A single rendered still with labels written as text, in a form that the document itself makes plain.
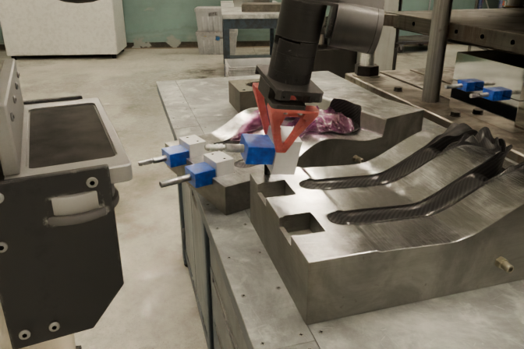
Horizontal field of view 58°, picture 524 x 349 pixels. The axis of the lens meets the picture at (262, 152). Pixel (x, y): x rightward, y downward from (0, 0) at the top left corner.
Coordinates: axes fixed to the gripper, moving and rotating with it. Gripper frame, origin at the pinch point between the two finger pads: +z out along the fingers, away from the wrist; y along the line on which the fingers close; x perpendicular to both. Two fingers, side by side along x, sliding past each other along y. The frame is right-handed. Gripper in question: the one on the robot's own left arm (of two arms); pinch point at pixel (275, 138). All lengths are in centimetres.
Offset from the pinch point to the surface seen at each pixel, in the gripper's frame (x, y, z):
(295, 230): -1.8, -9.0, 9.4
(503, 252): -26.4, -20.0, 5.6
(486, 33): -79, 53, -9
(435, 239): -16.1, -18.6, 4.2
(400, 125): -36.6, 21.6, 6.6
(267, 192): -1.3, 1.8, 10.2
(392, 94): -73, 78, 20
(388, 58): -249, 348, 77
